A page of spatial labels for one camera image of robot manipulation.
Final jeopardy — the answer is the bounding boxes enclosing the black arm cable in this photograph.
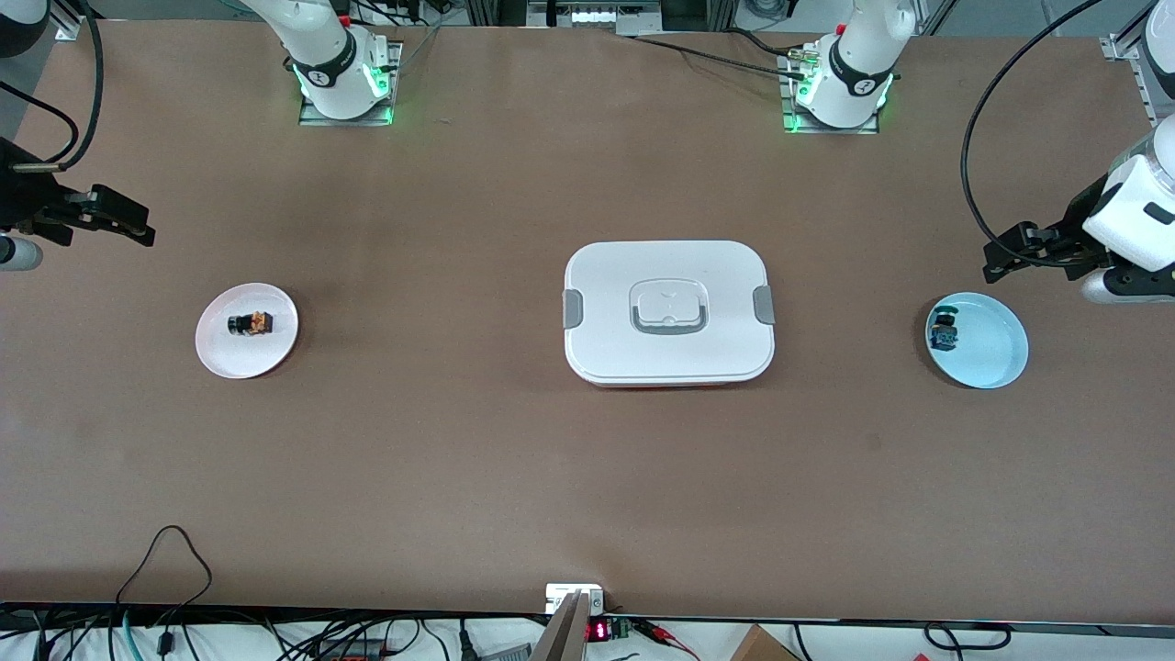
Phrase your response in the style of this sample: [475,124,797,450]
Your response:
[0,0,105,175]
[960,0,1102,267]

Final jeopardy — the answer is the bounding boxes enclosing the perforated metal strip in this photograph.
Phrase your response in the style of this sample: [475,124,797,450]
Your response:
[1135,57,1159,128]

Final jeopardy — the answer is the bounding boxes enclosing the black coiled cable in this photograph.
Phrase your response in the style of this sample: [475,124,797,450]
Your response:
[923,622,1013,653]

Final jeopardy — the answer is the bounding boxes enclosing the black cable on table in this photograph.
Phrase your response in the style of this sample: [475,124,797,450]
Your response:
[632,32,809,79]

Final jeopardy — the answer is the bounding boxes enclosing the brown cardboard box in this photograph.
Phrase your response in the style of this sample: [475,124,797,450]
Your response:
[730,624,801,661]

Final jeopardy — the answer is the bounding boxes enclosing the red clip lead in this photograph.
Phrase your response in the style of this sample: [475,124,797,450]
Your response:
[638,620,700,661]

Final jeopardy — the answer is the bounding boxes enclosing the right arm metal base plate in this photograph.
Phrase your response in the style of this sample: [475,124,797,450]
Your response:
[298,41,403,127]

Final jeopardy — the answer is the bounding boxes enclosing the black looped thin cable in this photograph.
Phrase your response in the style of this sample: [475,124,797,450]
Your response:
[115,525,214,634]

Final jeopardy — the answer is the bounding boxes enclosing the light blue round plate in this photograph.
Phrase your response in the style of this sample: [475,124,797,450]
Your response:
[924,292,1030,390]

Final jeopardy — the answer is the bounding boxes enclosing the white lunch box grey clips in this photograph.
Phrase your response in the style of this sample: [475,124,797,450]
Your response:
[562,241,777,388]

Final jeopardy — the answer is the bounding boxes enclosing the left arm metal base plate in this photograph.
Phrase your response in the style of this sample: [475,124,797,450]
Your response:
[780,50,880,136]

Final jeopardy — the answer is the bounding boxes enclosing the white connector device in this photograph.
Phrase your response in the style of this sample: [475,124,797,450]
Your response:
[528,0,662,36]

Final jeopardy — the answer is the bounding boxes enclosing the grey aluminium bar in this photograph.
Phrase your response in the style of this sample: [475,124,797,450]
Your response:
[528,592,593,661]

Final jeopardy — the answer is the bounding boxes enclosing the white plate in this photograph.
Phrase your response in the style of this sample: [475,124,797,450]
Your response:
[195,282,300,380]

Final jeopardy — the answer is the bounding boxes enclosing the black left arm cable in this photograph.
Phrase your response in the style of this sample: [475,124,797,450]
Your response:
[960,0,1102,267]

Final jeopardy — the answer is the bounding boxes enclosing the aluminium frame profile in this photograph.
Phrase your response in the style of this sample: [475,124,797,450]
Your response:
[1100,33,1153,63]
[50,0,93,42]

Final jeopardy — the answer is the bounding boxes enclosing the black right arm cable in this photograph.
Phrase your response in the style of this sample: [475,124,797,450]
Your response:
[0,0,105,175]

